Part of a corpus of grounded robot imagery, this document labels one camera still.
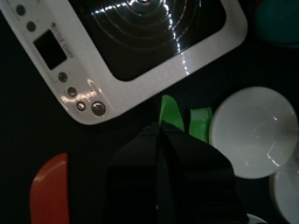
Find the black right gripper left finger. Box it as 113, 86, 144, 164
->
101, 123, 161, 224

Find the white toy induction cooktop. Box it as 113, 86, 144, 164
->
0, 0, 248, 126

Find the white bowl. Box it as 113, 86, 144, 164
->
208, 86, 299, 179

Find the white plate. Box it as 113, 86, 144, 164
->
267, 170, 299, 224

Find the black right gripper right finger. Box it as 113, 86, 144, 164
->
156, 122, 249, 224

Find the teal pot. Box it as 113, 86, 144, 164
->
252, 0, 299, 49

